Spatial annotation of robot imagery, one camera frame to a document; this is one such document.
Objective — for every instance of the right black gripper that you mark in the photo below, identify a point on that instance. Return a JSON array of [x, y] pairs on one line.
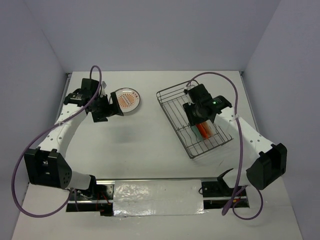
[[192, 120]]

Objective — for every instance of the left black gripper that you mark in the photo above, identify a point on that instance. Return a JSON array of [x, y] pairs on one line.
[[110, 110]]

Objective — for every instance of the green plate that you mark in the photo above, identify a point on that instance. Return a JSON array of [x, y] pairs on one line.
[[196, 133]]

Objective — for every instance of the white plate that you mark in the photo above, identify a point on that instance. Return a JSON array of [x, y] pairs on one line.
[[128, 99]]

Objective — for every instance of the orange plate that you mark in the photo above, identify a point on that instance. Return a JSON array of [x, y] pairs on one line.
[[204, 130]]

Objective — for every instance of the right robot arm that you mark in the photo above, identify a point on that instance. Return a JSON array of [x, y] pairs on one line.
[[269, 160]]

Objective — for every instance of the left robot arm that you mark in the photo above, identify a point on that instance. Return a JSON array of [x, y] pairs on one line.
[[46, 165]]

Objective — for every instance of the pink plate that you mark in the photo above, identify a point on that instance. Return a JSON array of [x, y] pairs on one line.
[[212, 128]]

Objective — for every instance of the silver tape patch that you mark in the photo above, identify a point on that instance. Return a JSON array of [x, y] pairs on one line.
[[157, 198]]

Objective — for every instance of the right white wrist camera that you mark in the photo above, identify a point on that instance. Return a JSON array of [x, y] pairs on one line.
[[187, 88]]

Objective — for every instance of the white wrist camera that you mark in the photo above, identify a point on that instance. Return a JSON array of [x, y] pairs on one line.
[[103, 86], [187, 88]]

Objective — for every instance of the metal wire dish rack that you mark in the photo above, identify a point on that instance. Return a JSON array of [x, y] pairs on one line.
[[196, 138]]

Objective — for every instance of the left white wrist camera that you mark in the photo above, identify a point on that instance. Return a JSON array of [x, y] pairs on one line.
[[103, 86]]

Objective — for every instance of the metal mounting rail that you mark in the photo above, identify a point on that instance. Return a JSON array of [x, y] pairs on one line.
[[215, 193]]

